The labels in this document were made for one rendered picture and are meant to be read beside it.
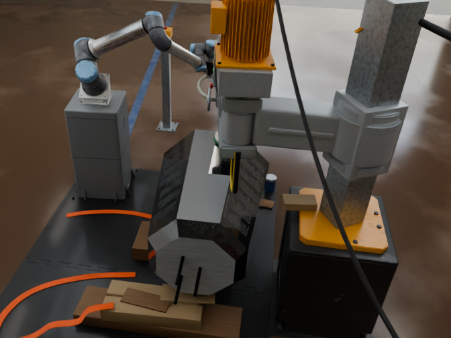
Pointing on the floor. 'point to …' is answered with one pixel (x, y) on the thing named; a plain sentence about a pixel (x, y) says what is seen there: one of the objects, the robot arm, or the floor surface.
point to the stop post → (166, 90)
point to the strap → (74, 281)
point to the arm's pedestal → (100, 147)
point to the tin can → (271, 182)
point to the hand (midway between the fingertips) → (213, 81)
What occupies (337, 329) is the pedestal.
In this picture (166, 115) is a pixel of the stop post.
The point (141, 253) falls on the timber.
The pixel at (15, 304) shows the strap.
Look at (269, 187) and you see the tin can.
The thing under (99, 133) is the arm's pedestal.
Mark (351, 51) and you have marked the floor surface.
